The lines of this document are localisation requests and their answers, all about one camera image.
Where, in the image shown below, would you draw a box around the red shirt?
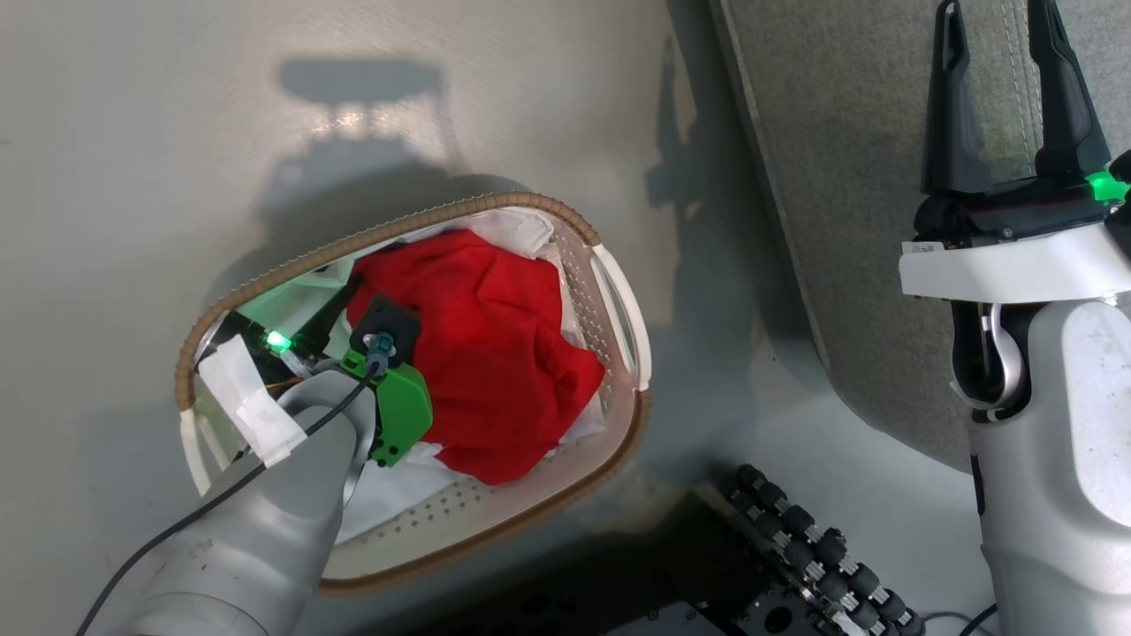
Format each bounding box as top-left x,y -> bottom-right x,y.
346,228 -> 608,488

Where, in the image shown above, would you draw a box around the white laundry basket brown rim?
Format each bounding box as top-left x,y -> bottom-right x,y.
175,192 -> 653,598

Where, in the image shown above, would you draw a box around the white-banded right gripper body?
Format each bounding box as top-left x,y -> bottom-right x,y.
899,172 -> 1131,307

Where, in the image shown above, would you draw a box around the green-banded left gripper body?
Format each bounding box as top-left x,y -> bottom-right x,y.
212,294 -> 435,468

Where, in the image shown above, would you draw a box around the thin black floor cable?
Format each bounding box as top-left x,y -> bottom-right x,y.
923,604 -> 1000,636

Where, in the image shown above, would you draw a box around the grey fabric sofa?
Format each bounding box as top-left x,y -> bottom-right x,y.
707,0 -> 1131,474

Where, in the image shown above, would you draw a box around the white garment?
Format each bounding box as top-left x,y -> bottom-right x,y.
199,208 -> 612,545

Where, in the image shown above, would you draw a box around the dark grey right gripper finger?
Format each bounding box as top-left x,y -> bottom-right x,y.
921,0 -> 995,197
1025,0 -> 1112,182

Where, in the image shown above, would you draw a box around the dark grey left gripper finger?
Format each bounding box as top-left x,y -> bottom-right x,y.
300,274 -> 363,350

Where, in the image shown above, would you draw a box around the white tape strip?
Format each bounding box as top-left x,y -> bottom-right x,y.
196,336 -> 307,468

